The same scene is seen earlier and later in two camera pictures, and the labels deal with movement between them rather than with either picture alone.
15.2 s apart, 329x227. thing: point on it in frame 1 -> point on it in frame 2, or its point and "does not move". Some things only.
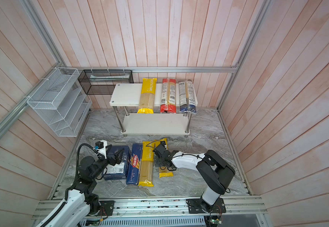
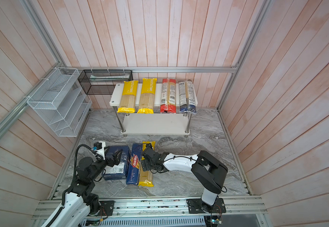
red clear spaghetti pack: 168,97 does not move
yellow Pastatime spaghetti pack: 163,172 -> 128,100
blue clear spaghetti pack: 187,97 does not move
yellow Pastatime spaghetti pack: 146,102 does not move
